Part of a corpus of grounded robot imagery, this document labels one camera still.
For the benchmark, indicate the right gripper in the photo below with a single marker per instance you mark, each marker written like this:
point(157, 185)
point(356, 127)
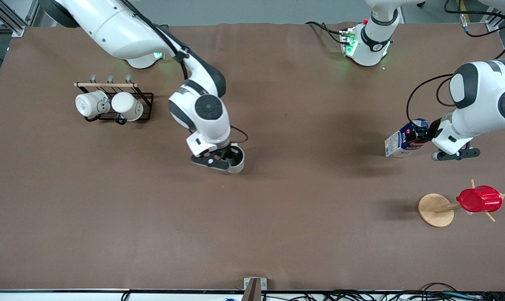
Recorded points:
point(231, 153)

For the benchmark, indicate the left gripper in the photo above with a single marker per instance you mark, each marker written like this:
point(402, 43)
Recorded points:
point(434, 126)

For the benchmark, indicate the grey ceramic mug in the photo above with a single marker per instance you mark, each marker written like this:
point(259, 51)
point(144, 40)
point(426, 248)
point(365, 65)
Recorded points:
point(237, 167)

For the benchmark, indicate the blue white milk carton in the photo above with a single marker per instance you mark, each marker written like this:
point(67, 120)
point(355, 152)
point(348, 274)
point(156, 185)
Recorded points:
point(398, 144)

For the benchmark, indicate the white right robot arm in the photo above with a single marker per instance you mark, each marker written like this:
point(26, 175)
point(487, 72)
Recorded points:
point(122, 29)

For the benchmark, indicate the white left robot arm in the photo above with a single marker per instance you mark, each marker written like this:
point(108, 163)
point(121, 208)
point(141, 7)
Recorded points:
point(482, 108)

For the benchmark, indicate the red plastic cup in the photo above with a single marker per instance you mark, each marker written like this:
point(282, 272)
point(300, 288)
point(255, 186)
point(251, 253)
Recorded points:
point(480, 199)

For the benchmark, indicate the wooden mug tree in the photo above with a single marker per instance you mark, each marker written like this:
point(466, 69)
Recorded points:
point(435, 210)

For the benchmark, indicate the white hanging mug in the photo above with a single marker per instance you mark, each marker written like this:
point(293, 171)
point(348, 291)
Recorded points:
point(126, 105)
point(89, 103)

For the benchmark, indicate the aluminium frame profile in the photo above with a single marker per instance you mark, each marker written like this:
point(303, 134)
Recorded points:
point(16, 25)
point(496, 25)

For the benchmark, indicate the metal table edge bracket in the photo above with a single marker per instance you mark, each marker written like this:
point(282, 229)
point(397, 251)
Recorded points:
point(254, 288)

